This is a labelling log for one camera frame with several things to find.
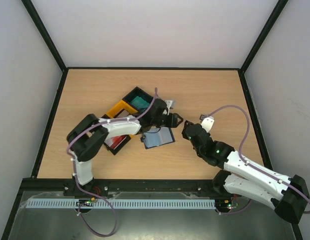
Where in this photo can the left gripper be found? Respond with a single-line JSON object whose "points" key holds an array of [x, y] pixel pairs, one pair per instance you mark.
{"points": [[172, 122]]}

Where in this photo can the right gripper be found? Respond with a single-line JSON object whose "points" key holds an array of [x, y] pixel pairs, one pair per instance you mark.
{"points": [[190, 129]]}

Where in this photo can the dark blue card holder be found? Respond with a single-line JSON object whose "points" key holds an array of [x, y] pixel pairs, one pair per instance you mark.
{"points": [[156, 137]]}

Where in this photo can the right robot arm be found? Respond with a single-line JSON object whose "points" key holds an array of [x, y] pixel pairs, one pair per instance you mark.
{"points": [[287, 196]]}

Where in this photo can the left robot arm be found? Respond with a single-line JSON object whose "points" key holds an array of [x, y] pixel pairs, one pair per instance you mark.
{"points": [[86, 139]]}

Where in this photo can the teal card stack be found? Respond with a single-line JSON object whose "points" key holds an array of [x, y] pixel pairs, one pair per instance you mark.
{"points": [[139, 103]]}

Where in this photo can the black bin with teal cards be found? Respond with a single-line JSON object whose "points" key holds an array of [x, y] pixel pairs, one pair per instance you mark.
{"points": [[137, 92]]}

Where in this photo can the yellow card bin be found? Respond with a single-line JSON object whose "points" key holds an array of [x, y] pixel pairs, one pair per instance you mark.
{"points": [[120, 110]]}

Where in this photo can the red white card stack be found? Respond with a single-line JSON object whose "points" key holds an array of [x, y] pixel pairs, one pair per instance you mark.
{"points": [[114, 142]]}

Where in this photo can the black bin with red cards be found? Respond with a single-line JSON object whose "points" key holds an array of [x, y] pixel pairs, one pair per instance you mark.
{"points": [[116, 150]]}

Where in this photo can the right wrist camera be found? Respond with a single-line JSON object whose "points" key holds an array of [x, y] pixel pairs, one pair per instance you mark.
{"points": [[207, 122]]}

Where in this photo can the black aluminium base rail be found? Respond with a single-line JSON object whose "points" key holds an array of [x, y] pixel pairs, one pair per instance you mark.
{"points": [[106, 187]]}

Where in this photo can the white slotted cable duct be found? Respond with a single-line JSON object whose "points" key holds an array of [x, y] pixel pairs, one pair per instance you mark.
{"points": [[57, 203]]}

